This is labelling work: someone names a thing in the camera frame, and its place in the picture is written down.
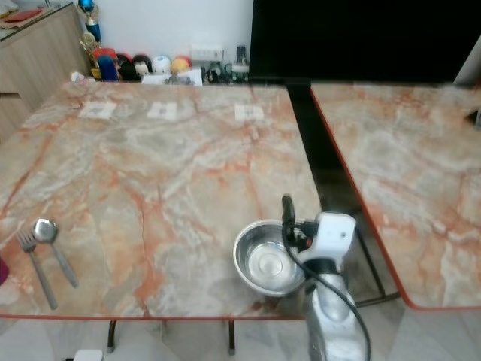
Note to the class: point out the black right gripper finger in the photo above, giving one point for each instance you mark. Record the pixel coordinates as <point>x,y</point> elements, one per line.
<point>289,216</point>

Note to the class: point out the round stainless steel bowl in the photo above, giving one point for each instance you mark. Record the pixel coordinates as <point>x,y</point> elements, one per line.
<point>267,259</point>

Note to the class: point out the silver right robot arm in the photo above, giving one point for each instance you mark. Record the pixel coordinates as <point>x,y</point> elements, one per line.
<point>331,316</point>

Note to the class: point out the white paper table tag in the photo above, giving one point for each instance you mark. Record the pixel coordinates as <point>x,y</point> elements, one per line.
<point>249,113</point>
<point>162,111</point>
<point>98,110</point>

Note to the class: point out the black metal table leg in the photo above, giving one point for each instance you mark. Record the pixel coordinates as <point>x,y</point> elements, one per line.
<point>231,338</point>
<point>113,335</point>

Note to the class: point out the magenta plastic cup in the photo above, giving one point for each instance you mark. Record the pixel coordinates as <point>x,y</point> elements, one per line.
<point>3,272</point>

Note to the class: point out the small black device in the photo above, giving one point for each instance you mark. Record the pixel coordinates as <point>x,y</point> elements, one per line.
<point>240,60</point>

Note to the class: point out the stainless steel fork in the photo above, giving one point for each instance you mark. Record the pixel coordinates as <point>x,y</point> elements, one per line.
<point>39,271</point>

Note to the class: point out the stainless steel spoon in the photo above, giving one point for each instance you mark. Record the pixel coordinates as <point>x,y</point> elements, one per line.
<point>45,229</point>

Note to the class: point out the white printed paper sheet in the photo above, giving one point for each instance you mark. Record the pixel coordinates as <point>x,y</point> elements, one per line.
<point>173,77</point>

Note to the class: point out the orange and yellow figurine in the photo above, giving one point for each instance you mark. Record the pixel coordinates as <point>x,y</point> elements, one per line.
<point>180,65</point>

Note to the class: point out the white round figurine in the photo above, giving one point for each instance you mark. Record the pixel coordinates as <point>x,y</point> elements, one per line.
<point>161,64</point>

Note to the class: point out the black round figurine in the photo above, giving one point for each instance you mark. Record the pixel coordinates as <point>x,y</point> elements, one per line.
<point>135,66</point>

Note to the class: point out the red and blue figurine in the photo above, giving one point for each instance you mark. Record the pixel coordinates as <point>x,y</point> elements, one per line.
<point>107,64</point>

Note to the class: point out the light wooden cabinet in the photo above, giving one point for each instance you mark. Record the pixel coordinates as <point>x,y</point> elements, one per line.
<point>37,68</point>

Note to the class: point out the white floor device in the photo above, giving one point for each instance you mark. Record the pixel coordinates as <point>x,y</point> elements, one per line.
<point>88,355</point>

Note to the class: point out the blue and gold trophy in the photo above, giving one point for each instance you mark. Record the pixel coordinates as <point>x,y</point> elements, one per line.
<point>90,13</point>

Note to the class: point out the flat red item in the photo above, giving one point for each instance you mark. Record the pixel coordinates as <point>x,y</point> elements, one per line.
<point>43,14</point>

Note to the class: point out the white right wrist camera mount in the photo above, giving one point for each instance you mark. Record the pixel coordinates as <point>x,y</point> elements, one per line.
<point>334,235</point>

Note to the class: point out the white wall socket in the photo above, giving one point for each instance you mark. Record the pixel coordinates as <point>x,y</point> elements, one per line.
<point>207,53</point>

